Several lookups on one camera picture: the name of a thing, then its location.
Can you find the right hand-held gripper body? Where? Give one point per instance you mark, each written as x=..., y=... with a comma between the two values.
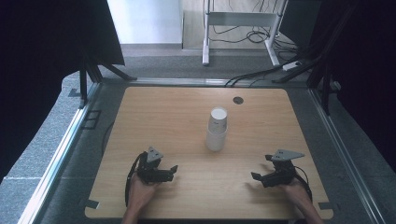
x=281, y=174

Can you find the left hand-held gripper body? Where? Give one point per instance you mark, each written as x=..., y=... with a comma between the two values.
x=149, y=168

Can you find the white paper cup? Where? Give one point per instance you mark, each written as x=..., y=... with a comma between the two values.
x=218, y=118
x=215, y=141

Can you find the person's right hand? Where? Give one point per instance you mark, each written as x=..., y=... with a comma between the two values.
x=299, y=193

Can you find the person's left hand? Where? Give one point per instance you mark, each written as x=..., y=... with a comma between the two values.
x=139, y=194

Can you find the dark round table grommet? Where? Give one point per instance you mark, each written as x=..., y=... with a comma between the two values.
x=238, y=100

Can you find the black tripod stand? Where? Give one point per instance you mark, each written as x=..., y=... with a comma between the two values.
x=325, y=84
x=83, y=84

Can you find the white power strip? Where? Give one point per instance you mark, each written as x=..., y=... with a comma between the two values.
x=291, y=65

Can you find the small black tape piece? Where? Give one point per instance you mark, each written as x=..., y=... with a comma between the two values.
x=74, y=92

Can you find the black curtain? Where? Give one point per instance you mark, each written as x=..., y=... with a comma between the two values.
x=40, y=62
x=364, y=62

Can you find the aluminium rail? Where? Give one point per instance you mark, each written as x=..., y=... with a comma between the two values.
x=59, y=155
x=345, y=149
x=186, y=81

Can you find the white metal desk frame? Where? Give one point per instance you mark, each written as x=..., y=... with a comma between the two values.
x=238, y=19

